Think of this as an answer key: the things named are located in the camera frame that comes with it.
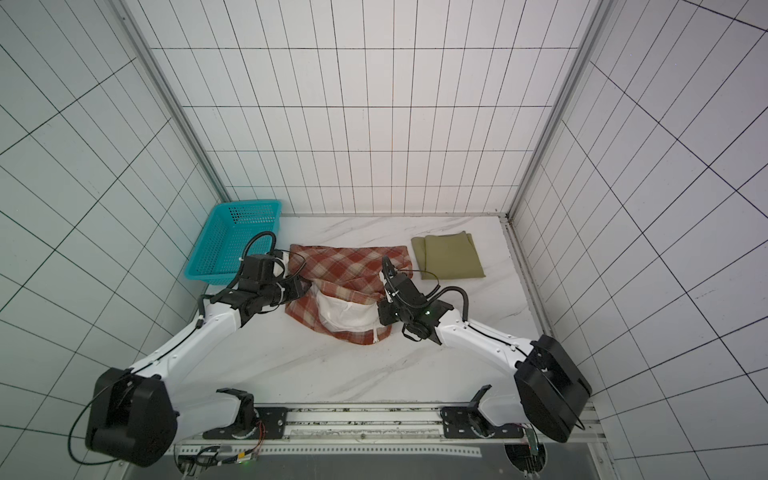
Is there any red plaid skirt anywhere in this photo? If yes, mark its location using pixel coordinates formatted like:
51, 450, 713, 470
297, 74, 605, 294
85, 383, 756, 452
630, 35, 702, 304
285, 244, 413, 346

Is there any olive green skirt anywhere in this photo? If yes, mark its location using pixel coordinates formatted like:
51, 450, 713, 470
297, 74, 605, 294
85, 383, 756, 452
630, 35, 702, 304
411, 231, 485, 281

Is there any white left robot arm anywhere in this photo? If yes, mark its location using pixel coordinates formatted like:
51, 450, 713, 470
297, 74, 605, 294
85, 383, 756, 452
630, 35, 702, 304
76, 231, 311, 467

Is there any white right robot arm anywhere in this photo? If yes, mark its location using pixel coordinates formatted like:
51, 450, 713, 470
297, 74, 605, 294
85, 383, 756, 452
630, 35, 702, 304
377, 258, 592, 443

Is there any teal plastic basket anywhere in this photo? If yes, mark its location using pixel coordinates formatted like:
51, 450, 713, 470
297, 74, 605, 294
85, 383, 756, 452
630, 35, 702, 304
184, 200, 282, 285

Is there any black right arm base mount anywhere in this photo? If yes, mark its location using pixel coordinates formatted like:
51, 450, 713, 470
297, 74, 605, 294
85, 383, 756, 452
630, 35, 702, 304
439, 384, 524, 440

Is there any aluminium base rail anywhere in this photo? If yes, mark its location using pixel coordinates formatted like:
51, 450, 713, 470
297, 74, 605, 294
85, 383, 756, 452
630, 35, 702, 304
122, 401, 607, 460

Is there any electronics board with wires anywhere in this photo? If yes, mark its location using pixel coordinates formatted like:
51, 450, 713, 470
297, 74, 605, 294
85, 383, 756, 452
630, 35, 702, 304
173, 420, 266, 479

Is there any aluminium corner post left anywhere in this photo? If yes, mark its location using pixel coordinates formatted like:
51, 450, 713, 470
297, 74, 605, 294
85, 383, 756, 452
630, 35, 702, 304
108, 0, 231, 202

